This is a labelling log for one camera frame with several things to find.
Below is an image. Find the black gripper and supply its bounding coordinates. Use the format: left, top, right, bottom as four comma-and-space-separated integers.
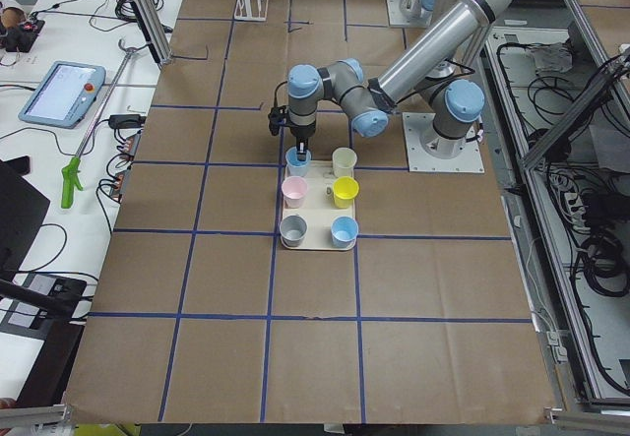
268, 105, 315, 159

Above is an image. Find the light blue ikea cup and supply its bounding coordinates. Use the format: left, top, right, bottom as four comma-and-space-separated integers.
285, 147, 311, 177

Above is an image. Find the cream white ikea cup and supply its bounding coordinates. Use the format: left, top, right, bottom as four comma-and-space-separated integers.
332, 147, 357, 178

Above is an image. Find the pink ikea cup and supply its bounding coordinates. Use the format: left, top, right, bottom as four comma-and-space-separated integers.
282, 176, 308, 209

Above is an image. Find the yellow ikea cup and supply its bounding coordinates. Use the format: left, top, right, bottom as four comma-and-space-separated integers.
332, 176, 359, 209

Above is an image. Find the grey ikea cup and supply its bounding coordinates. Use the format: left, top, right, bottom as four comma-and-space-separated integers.
280, 215, 308, 248

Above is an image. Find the cream serving tray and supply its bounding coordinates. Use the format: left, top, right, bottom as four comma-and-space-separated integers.
281, 160, 355, 251

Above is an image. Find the black power adapter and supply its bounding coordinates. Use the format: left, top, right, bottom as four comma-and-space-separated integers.
107, 113, 146, 130

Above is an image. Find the blue teach pendant tablet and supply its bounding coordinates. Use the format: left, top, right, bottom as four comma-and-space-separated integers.
18, 61, 106, 129

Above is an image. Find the black computer monitor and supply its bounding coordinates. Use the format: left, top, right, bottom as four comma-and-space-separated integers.
0, 161, 50, 281

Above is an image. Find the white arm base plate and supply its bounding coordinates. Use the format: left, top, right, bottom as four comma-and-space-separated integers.
402, 112, 484, 174
386, 0, 435, 29

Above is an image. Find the green handled reacher grabber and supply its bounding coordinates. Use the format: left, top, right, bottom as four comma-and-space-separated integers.
61, 39, 149, 209

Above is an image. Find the aluminium frame post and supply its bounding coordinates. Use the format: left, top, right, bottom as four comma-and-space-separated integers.
130, 0, 172, 68

